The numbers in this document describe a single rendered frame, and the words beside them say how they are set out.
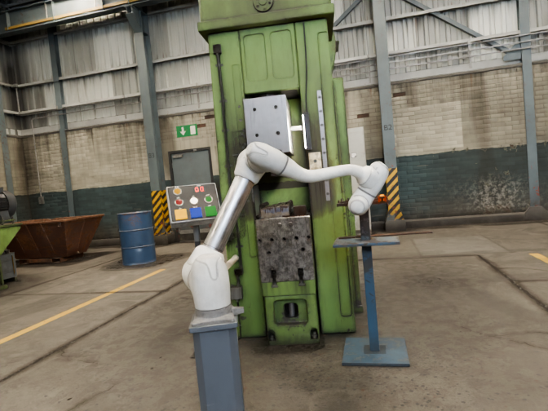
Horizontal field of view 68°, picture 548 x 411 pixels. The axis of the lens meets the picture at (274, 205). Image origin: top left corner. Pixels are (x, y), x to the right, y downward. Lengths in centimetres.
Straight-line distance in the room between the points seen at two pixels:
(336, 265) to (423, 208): 586
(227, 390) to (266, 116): 181
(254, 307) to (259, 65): 180
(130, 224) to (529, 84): 771
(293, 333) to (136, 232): 472
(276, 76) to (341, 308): 178
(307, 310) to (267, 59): 183
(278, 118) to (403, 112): 609
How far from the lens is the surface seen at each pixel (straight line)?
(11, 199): 762
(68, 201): 1150
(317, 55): 311
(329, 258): 304
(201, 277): 172
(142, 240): 728
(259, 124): 290
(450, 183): 882
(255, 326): 322
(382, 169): 207
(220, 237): 193
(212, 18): 327
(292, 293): 290
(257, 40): 319
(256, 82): 310
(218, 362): 181
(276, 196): 334
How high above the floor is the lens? 115
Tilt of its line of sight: 3 degrees down
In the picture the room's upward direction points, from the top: 5 degrees counter-clockwise
